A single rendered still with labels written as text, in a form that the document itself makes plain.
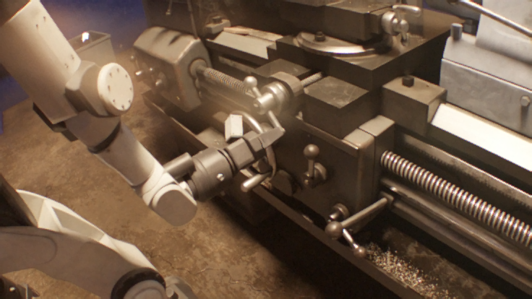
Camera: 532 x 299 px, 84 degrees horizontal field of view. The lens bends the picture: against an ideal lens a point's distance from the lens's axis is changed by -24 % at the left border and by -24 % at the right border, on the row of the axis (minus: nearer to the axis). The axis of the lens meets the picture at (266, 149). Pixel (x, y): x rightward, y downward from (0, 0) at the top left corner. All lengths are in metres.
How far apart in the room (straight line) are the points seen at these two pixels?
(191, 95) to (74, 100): 1.06
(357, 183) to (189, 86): 0.87
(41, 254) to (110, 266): 0.18
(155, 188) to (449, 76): 0.66
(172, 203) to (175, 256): 1.08
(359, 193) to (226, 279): 0.85
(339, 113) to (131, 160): 0.42
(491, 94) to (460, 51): 0.12
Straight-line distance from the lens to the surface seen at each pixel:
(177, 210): 0.67
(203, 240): 1.74
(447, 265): 1.09
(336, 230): 0.78
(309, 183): 0.90
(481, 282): 1.08
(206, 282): 1.59
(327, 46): 0.87
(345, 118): 0.79
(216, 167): 0.70
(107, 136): 0.55
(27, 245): 0.65
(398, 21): 0.84
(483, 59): 0.84
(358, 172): 0.83
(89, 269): 0.76
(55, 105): 0.51
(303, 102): 0.83
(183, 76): 1.48
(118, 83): 0.54
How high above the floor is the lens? 1.26
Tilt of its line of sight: 35 degrees down
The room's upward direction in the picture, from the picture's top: 10 degrees counter-clockwise
